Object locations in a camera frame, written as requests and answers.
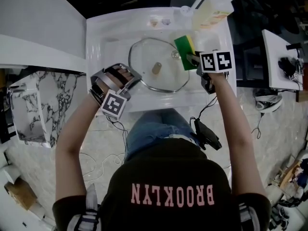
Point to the black metal rack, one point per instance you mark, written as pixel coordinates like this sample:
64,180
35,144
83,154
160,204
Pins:
6,129

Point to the marble pattern cabinet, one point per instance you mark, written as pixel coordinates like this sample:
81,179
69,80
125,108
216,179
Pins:
60,93

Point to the black desk clamp post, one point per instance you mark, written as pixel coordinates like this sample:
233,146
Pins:
292,46

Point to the grey white sneaker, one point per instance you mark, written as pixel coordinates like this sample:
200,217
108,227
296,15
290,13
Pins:
268,105

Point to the person's left hand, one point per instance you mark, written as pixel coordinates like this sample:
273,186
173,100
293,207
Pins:
121,77

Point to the cardboard box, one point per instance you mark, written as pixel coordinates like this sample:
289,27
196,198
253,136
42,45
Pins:
20,194

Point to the pile of assorted items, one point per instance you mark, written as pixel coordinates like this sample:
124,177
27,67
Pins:
288,191

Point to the glass pot lid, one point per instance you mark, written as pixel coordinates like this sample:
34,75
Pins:
144,54

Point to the black wristwatch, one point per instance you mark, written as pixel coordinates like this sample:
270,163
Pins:
97,91

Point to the person's right forearm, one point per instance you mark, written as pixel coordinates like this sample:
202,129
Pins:
235,129

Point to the yellow dish soap pump bottle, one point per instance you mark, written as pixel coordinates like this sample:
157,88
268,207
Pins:
209,11

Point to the black waist-mounted device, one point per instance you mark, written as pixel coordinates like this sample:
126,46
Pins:
207,133

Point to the white faucet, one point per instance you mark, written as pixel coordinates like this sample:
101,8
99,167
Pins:
186,10

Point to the white sink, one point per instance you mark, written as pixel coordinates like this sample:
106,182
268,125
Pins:
101,28

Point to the green yellow sponge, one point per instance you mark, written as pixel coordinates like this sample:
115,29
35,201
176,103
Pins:
183,47

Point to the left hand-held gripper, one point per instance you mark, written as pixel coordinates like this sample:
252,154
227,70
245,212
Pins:
113,105

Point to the person's blue jeans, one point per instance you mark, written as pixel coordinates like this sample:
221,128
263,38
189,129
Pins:
156,131

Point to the white roll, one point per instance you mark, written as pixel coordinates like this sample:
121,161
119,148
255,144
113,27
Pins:
9,174

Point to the person's left forearm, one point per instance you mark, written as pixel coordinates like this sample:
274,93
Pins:
72,141

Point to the black device on desk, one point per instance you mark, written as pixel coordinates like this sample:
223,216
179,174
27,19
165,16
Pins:
286,65

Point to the white desk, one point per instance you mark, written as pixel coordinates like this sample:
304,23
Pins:
272,56

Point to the person's black shirt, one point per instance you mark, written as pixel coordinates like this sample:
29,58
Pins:
168,172

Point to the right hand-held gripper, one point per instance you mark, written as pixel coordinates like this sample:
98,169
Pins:
216,61

